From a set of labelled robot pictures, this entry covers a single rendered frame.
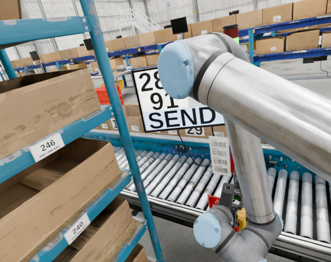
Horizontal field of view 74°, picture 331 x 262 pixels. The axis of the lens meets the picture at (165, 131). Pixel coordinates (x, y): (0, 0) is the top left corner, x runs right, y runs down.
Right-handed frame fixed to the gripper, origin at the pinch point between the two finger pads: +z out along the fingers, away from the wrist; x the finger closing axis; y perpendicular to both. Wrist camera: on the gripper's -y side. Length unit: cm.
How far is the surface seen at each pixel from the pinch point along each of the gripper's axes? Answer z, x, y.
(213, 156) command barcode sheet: -5.4, -9.6, -18.3
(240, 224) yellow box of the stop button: 3.6, 2.3, 10.9
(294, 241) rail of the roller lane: 15.0, 23.7, 15.7
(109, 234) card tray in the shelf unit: -54, -22, 4
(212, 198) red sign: 5.9, -12.1, 2.9
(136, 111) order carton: 80, -126, -49
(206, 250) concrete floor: 78, -37, 65
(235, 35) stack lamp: -29, 2, -61
